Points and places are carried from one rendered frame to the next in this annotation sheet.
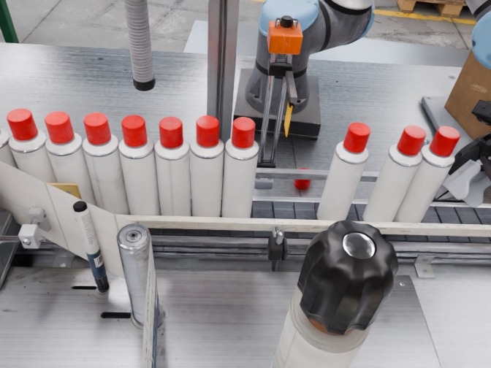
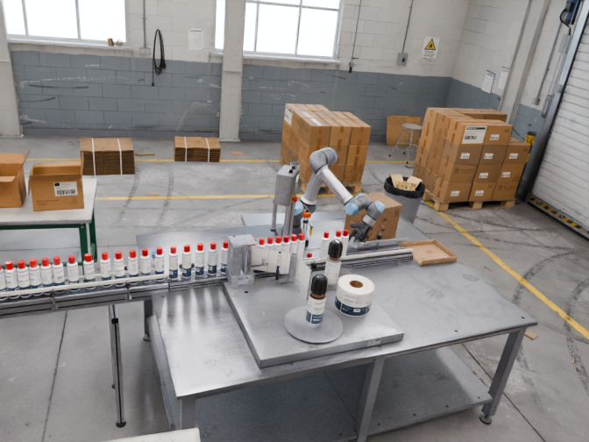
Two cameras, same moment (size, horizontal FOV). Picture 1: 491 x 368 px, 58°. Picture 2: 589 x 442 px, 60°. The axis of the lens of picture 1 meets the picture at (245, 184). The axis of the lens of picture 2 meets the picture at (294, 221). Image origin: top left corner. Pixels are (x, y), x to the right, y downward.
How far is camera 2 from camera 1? 252 cm
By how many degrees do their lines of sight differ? 25
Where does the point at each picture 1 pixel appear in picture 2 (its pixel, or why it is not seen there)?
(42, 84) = (207, 243)
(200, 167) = (293, 246)
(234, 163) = (301, 245)
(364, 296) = (339, 247)
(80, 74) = (216, 238)
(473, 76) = (349, 219)
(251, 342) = not seen: hidden behind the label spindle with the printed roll
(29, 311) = (264, 285)
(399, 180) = not seen: hidden behind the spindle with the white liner
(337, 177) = (323, 245)
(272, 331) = not seen: hidden behind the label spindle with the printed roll
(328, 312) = (334, 253)
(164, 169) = (285, 248)
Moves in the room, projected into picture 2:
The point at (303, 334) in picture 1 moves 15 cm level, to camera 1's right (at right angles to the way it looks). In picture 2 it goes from (330, 261) to (355, 260)
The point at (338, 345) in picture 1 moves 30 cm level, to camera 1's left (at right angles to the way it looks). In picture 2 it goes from (337, 261) to (287, 265)
